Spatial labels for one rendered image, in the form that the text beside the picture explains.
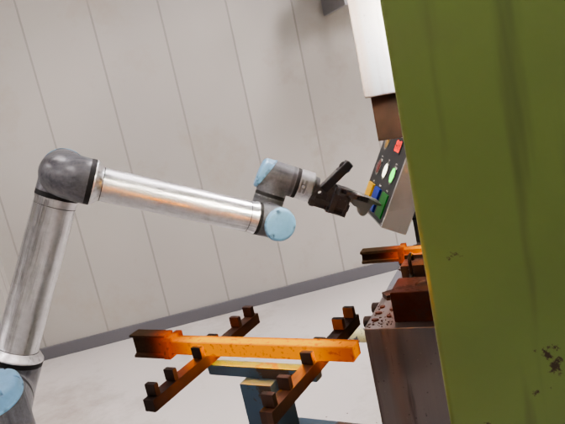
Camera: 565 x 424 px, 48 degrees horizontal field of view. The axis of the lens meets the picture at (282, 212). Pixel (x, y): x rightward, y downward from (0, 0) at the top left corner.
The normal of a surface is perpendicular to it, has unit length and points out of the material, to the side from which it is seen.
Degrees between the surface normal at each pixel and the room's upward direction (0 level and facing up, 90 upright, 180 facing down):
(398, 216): 90
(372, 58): 90
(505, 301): 90
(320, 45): 90
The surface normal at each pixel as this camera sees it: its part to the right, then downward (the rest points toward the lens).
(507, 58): -0.36, 0.27
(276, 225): 0.37, 0.16
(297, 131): 0.16, 0.18
